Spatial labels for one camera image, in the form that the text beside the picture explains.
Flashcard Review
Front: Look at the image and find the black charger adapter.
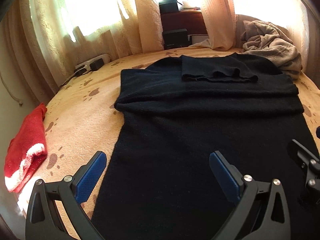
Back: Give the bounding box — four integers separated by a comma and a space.
89, 58, 105, 72

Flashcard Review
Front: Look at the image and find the wooden nightstand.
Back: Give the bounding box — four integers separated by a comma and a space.
161, 10, 207, 35

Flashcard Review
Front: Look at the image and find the cream lace curtain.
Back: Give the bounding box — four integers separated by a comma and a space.
1, 0, 163, 103

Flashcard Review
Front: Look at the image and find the orange paw print blanket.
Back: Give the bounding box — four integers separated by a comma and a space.
17, 45, 320, 240

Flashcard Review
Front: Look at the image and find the taupe knit sweater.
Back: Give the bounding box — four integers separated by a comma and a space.
241, 20, 303, 80

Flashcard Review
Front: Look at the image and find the white power strip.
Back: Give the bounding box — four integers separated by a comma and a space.
74, 54, 111, 72

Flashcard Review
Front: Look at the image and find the wall hanging cable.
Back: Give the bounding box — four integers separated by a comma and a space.
0, 71, 24, 106

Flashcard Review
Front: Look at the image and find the orange woven curtain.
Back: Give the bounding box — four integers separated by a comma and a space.
201, 0, 235, 50

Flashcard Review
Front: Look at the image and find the red cloth on bed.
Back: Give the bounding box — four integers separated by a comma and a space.
4, 103, 48, 193

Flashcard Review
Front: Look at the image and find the black knit sweater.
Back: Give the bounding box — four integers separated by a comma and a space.
92, 53, 319, 239

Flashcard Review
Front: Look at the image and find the dark box on nightstand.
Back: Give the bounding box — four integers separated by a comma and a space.
159, 0, 183, 15

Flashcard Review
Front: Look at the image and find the black box beside bed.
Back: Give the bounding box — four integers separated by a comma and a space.
163, 29, 190, 50

